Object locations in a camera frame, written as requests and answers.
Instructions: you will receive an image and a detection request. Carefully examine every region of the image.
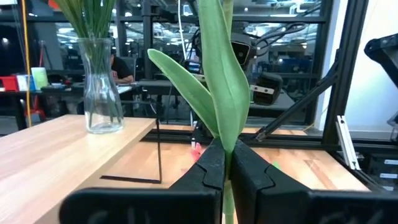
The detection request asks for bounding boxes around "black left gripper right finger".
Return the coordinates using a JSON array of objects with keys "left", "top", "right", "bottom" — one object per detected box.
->
[{"left": 231, "top": 139, "right": 398, "bottom": 224}]

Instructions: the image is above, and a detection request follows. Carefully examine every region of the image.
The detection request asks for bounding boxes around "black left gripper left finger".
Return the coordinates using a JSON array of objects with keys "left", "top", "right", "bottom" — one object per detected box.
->
[{"left": 58, "top": 138, "right": 225, "bottom": 224}]

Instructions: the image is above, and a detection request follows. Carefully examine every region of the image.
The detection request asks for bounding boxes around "peach tulip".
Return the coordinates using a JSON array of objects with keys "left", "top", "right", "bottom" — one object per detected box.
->
[{"left": 147, "top": 0, "right": 251, "bottom": 224}]

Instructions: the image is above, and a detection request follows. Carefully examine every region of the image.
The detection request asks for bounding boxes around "red tulip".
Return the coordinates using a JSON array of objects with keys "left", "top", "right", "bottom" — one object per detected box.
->
[{"left": 190, "top": 141, "right": 203, "bottom": 163}]

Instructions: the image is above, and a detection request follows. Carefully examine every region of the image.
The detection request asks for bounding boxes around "clear glass vase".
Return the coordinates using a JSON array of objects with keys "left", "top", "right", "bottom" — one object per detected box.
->
[{"left": 77, "top": 37, "right": 125, "bottom": 134}]

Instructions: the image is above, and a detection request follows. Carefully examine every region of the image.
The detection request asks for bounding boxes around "orange flower bunch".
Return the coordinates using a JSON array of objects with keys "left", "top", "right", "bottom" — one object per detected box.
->
[{"left": 62, "top": 0, "right": 109, "bottom": 122}]

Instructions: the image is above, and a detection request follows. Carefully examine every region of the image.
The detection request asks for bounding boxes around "person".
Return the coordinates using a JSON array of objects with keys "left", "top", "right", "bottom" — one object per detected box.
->
[{"left": 110, "top": 46, "right": 134, "bottom": 85}]

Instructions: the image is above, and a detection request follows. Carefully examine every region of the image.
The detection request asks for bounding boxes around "red box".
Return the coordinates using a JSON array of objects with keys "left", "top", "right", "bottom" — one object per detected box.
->
[{"left": 0, "top": 76, "right": 18, "bottom": 93}]

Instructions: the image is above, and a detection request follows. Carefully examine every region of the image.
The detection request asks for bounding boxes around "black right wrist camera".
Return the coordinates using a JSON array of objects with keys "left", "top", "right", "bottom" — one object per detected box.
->
[{"left": 231, "top": 32, "right": 253, "bottom": 68}]

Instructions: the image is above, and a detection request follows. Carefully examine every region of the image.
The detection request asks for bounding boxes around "silver metal bracket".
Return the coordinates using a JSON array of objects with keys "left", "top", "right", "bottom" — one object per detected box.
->
[{"left": 335, "top": 114, "right": 361, "bottom": 171}]

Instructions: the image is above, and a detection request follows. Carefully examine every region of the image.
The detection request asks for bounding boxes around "yellow hanging cord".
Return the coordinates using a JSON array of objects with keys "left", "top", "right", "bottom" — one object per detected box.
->
[{"left": 21, "top": 0, "right": 32, "bottom": 128}]

